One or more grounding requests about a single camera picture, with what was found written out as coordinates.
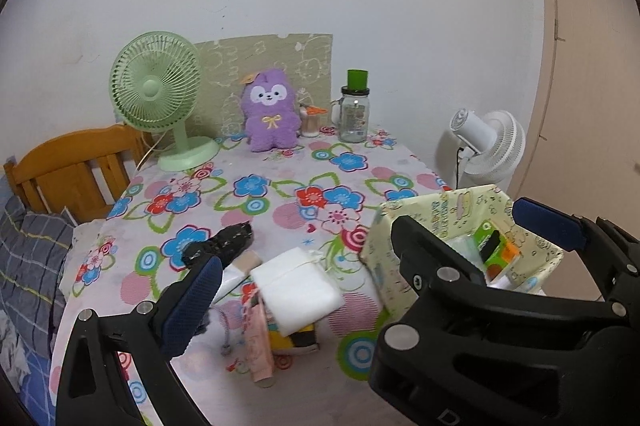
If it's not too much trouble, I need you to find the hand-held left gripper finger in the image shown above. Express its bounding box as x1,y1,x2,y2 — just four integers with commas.
55,255,223,426

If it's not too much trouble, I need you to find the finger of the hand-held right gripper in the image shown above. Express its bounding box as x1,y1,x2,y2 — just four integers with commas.
390,216,487,294
512,198,640,317

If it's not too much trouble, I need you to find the yellow patterned storage box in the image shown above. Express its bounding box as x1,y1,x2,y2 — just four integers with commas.
360,186,564,323

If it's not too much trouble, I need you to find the black plastic bag bundle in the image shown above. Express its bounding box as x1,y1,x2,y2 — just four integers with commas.
181,222,255,268

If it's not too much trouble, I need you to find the green orange carton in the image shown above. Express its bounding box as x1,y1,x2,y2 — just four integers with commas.
472,220,522,280

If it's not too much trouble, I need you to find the pink cloth pouch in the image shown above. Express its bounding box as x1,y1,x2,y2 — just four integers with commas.
242,295,275,383

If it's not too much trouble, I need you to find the white desk fan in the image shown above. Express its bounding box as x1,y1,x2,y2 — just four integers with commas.
435,108,527,193

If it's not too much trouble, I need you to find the white folded cloth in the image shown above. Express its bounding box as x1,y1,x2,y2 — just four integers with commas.
249,248,344,337

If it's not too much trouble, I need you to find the yellow black pouch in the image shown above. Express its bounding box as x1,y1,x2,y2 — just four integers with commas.
267,323,321,355

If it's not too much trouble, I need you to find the floral tablecloth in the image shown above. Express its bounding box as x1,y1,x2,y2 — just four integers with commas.
50,124,453,426

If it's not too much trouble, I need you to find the glass jar mug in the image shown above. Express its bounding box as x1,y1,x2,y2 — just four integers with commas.
330,86,371,143

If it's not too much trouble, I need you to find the cotton swab container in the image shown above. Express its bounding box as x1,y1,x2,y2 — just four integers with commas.
299,102,327,138

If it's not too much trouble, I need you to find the grey plaid blanket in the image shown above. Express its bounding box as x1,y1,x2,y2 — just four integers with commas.
0,193,76,357

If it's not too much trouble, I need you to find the blue bed sheet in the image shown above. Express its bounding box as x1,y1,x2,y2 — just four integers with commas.
0,336,58,412

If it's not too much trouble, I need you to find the beige door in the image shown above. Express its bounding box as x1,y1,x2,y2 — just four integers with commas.
529,0,640,207

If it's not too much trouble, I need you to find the purple plush toy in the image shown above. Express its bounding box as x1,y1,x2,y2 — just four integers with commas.
241,67,304,153

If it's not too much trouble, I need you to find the green desk fan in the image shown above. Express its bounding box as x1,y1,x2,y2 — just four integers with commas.
110,31,221,172

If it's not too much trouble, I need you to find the grey cord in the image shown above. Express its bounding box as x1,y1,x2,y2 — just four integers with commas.
219,306,235,358

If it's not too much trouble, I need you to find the black fan cable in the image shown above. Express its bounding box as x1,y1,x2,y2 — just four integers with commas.
453,146,469,191

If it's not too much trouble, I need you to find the white fan cable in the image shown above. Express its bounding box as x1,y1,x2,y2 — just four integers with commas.
139,131,169,170

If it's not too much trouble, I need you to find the green patterned wall sheet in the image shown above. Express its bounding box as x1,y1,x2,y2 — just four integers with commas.
194,33,334,140

